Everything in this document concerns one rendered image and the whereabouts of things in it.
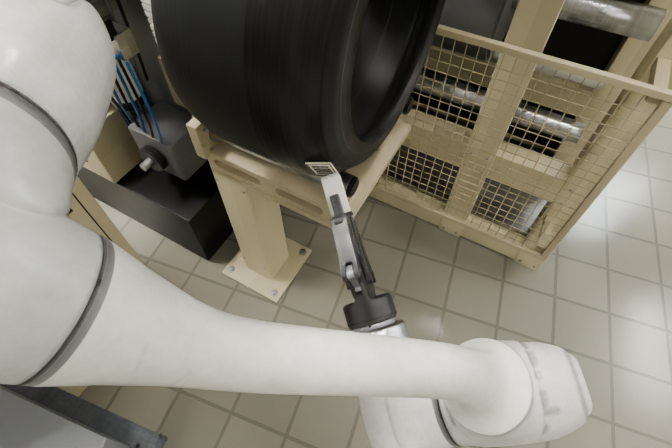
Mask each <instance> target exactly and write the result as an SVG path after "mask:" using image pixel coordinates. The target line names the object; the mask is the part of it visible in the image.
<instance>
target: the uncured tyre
mask: <svg viewBox="0 0 672 448"><path fill-rule="evenodd" d="M445 2H446V0H151V11H152V19H153V26H154V31H155V36H156V41H157V45H158V49H159V53H160V56H161V60H162V63H163V66H164V68H165V71H166V74H167V76H168V78H169V81H170V83H171V85H172V87H173V89H174V91H175V92H176V94H177V96H178V97H179V99H180V100H181V102H182V103H183V105H184V106H185V107H186V109H187V110H188V111H189V112H190V113H191V114H192V115H193V116H194V117H195V118H196V119H197V120H198V121H199V122H200V123H202V124H203V125H204V126H205V127H206V128H207V129H208V130H210V131H211V132H212V133H213V134H215V135H217V136H218V137H220V138H222V139H224V140H226V141H229V142H231V143H233V144H236V145H238V146H240V147H242V148H245V149H247V150H249V151H251V152H254V153H256V154H258V155H260V156H263V157H265V158H267V159H270V160H272V161H274V162H276V163H279V164H281V165H283V166H285V167H288V168H290V169H292V170H294V171H297V172H299V173H302V174H307V175H315V174H314V173H313V172H312V171H311V170H310V169H309V167H308V166H307V165H306V164H305V162H331V164H332V165H333V166H334V168H335V169H336V170H337V172H338V173H339V172H342V171H344V170H347V169H349V168H352V167H354V166H357V165H359V164H361V163H362V162H364V161H365V160H367V159H368V158H369V157H370V156H371V155H372V154H373V153H374V152H375V151H376V150H377V149H378V148H379V146H380V145H381V144H382V143H383V141H384V140H385V139H386V137H387V136H388V134H389V133H390V131H391V130H392V128H393V127H394V125H395V123H396V122H397V120H398V118H399V117H400V115H401V113H402V111H403V109H404V107H405V106H406V104H407V102H408V100H409V98H410V96H411V94H412V91H413V89H414V87H415V85H416V83H417V80H418V78H419V76H420V73H421V71H422V69H423V66H424V64H425V61H426V59H427V56H428V53H429V51H430V48H431V45H432V43H433V40H434V37H435V34H436V31H437V28H438V25H439V22H440V19H441V15H442V12H443V9H444V5H445ZM315 176H327V175H315Z"/></svg>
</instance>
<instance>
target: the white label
mask: <svg viewBox="0 0 672 448"><path fill-rule="evenodd" d="M305 164H306V165H307V166H308V167H309V169H310V170H311V171H312V172H313V173H314V174H315V175H330V174H333V173H336V172H337V170H336V169H335V168H334V166H333V165H332V164H331V162H305Z"/></svg>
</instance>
